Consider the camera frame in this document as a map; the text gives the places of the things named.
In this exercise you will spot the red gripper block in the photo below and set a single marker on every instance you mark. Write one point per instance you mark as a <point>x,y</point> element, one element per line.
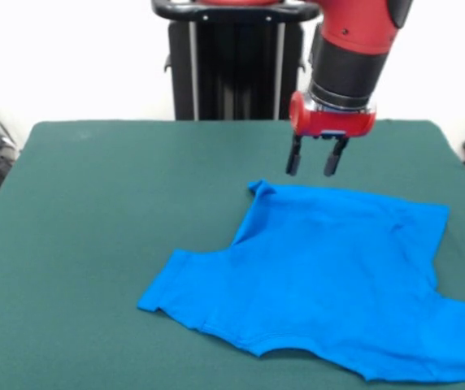
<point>334,124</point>

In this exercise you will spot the blue shirt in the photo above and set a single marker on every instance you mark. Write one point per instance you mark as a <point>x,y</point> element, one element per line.
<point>318,264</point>

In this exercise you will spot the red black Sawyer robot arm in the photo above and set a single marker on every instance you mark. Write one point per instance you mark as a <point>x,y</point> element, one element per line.
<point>354,40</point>

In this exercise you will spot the dark green tablecloth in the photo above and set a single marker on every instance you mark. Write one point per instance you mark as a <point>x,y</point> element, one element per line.
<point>74,203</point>

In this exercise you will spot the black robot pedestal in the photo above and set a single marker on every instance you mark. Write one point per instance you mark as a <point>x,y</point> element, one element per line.
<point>236,61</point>

